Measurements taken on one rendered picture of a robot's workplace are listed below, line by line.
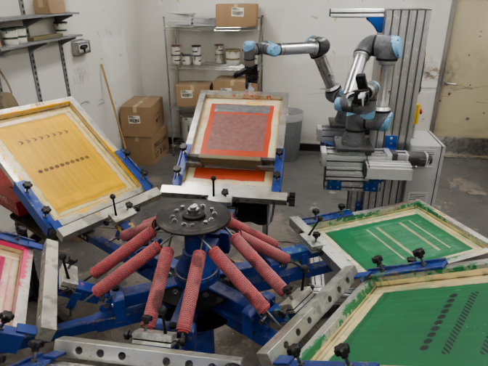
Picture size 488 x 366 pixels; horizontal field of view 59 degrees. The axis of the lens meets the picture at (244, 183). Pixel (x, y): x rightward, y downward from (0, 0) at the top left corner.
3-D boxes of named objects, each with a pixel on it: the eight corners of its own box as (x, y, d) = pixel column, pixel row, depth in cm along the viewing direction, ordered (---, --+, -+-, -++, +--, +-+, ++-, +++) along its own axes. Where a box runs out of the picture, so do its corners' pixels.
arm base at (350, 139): (364, 139, 275) (365, 124, 270) (367, 147, 261) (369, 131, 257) (340, 139, 276) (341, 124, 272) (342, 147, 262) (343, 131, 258)
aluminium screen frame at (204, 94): (201, 94, 289) (200, 89, 286) (289, 96, 281) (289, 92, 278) (175, 189, 244) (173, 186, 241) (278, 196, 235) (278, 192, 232)
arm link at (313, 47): (336, 56, 284) (269, 60, 267) (327, 54, 294) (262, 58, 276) (338, 38, 280) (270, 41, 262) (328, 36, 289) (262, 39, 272)
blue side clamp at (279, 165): (276, 155, 254) (276, 147, 249) (285, 155, 254) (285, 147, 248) (271, 196, 237) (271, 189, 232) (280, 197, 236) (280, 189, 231)
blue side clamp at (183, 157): (185, 149, 262) (183, 142, 257) (193, 150, 262) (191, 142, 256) (173, 190, 245) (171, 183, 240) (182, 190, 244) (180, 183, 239)
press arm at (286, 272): (418, 245, 233) (420, 235, 231) (426, 250, 228) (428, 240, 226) (197, 298, 193) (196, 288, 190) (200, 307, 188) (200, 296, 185)
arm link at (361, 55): (356, 29, 243) (331, 104, 232) (375, 30, 238) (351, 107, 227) (359, 42, 253) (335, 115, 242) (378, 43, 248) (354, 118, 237)
